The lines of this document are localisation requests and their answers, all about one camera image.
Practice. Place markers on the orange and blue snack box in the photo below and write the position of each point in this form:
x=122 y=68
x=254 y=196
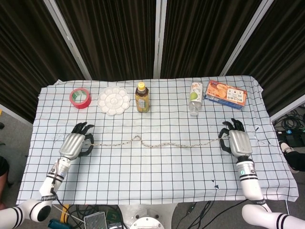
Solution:
x=225 y=94

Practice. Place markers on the green circuit board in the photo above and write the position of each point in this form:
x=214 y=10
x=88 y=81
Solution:
x=110 y=215

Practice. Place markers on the white partition base rail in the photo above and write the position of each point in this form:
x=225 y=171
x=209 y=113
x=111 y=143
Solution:
x=16 y=114
x=289 y=108

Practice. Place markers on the clear bottle with apple label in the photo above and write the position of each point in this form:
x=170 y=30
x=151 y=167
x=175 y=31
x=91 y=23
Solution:
x=196 y=97

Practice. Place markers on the white partition frame post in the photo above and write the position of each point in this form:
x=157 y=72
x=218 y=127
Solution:
x=69 y=39
x=245 y=38
x=159 y=40

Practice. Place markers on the teal tool case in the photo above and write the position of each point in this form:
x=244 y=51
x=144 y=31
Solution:
x=57 y=224

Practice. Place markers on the silver flat device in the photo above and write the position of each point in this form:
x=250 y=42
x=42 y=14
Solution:
x=95 y=220

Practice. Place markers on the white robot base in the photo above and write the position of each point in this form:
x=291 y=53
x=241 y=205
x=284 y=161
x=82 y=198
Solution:
x=147 y=214

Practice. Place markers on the white flower paint palette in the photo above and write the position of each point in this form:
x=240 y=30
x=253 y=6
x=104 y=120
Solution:
x=114 y=101

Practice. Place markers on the dark pleated partition panel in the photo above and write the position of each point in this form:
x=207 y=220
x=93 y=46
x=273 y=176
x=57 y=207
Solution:
x=23 y=59
x=202 y=35
x=281 y=52
x=112 y=35

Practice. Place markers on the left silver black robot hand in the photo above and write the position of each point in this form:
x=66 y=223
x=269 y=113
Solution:
x=71 y=145

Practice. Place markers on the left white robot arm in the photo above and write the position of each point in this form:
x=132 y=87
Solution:
x=48 y=186

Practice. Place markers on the person leg in black trousers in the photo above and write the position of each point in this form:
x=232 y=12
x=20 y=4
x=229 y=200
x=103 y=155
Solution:
x=297 y=161

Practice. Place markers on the white sneaker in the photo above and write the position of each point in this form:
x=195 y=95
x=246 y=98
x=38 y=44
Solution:
x=286 y=146

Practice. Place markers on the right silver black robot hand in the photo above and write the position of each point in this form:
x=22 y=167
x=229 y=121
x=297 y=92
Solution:
x=239 y=143

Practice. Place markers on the white black-grid tablecloth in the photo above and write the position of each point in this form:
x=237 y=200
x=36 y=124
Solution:
x=143 y=179

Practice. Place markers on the person leg in shorts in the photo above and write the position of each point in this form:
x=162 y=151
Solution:
x=3 y=167

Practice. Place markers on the red tape roll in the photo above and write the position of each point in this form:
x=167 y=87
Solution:
x=83 y=103

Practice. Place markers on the yellow-capped tea bottle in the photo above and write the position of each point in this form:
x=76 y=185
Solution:
x=142 y=101

